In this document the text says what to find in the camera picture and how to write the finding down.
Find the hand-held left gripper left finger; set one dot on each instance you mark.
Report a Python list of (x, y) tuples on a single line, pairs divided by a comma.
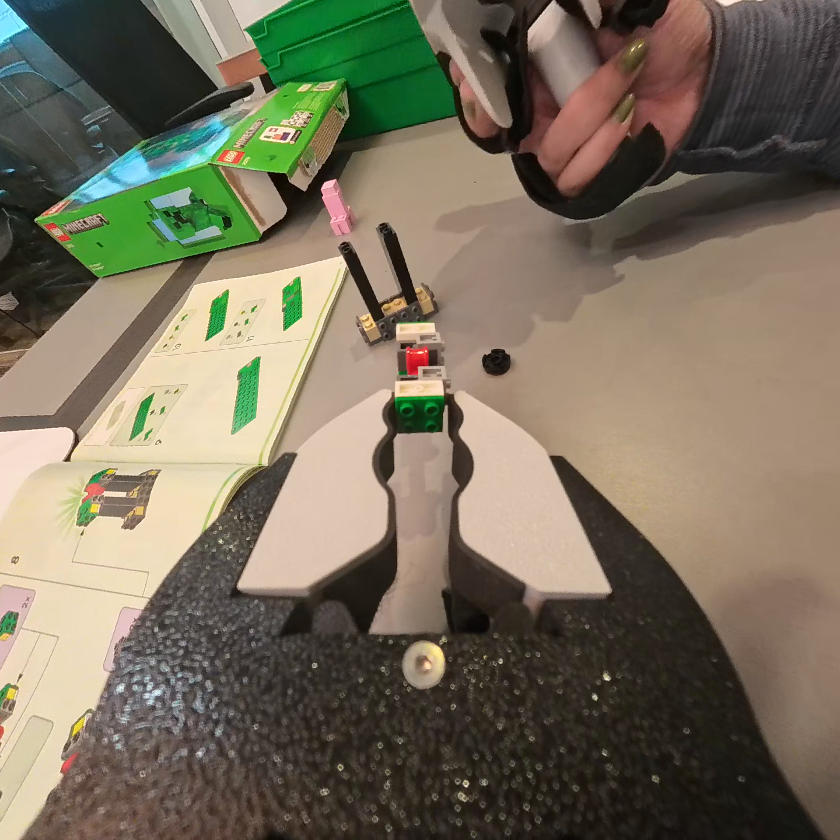
[(315, 518)]

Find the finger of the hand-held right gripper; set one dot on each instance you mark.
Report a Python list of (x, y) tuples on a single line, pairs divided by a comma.
[(472, 72)]

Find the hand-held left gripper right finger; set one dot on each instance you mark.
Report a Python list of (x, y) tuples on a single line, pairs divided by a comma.
[(525, 518)]

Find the multicoloured toy brick assembly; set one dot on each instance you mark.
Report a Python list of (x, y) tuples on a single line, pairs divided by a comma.
[(420, 407)]

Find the black round toy brick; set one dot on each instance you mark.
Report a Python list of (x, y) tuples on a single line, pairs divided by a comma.
[(498, 361)]

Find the person's right forearm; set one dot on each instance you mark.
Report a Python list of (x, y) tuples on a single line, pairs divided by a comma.
[(774, 79)]

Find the grey desk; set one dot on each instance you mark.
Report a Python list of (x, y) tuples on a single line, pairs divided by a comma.
[(656, 394)]

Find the person's right hand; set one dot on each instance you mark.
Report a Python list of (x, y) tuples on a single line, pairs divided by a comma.
[(656, 85)]

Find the green plastic bin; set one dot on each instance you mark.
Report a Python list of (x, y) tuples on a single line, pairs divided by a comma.
[(328, 19), (341, 62), (394, 105)]

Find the toy brick instruction booklet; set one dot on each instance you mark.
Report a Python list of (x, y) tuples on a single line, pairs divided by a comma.
[(197, 394)]

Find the pink toy pig figure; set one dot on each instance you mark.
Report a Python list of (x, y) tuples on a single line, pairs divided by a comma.
[(336, 207)]

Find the green toy brick box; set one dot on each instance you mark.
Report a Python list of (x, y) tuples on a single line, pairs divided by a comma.
[(164, 197)]

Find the black office chair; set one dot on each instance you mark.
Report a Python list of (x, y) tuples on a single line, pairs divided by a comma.
[(131, 52)]

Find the black post toy brick frame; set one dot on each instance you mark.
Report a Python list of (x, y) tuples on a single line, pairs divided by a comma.
[(394, 315)]

